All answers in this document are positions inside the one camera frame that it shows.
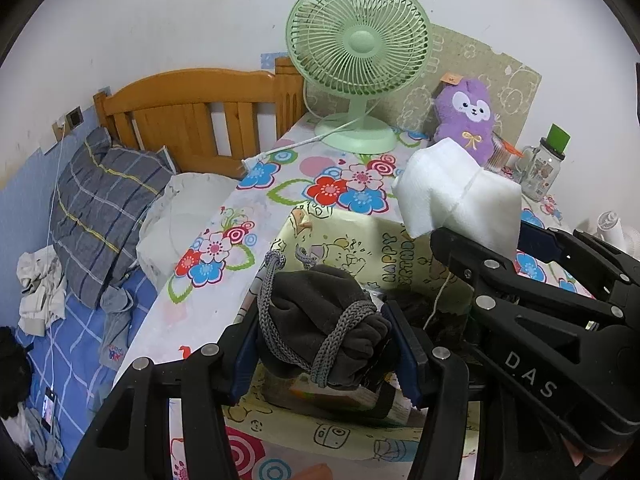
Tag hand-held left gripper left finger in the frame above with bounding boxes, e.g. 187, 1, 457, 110
72, 305, 261, 480

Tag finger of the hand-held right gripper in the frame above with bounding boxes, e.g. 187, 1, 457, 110
431, 227, 618, 328
520, 222, 640, 331

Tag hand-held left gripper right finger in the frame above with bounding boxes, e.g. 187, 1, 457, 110
385, 300, 482, 480

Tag cartoon print tissue pack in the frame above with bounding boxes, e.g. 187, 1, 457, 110
290, 370, 418, 423

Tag white towel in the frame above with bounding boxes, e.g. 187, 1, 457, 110
391, 138, 523, 261

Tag gray drawstring pouch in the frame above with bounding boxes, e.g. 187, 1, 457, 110
256, 247, 401, 391

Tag yellow fabric storage box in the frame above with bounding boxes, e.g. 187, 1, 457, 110
220, 202, 481, 461

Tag glass jar with green lid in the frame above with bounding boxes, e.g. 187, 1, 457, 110
520, 123, 572, 202

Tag white floor fan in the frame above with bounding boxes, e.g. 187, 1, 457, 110
595, 210, 640, 256

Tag toothpick holder with orange lid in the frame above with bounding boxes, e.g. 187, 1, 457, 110
487, 135, 523, 173

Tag blue-gray garment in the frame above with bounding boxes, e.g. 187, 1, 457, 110
97, 285, 151, 376

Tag purple plush toy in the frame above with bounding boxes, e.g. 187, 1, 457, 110
432, 76, 497, 166

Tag green patterned board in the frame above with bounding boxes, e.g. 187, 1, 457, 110
305, 22, 543, 161

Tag white duvet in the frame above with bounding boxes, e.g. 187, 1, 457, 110
137, 172, 241, 281

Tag blue bed sheet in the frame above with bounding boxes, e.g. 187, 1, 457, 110
0, 150, 156, 480

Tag smartphone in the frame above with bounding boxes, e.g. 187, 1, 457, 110
42, 387, 58, 431

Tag gray cloth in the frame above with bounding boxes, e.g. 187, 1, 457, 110
25, 407, 63, 466

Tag gray plaid pillow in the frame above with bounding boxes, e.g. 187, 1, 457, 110
50, 127, 176, 308

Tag crumpled white cloth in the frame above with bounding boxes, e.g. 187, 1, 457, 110
16, 246, 68, 336

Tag wooden headboard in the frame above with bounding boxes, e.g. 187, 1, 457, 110
94, 56, 307, 178

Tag green desk fan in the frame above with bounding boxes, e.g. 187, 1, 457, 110
285, 0, 432, 153

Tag white fan cable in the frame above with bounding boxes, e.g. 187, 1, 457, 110
240, 120, 351, 171

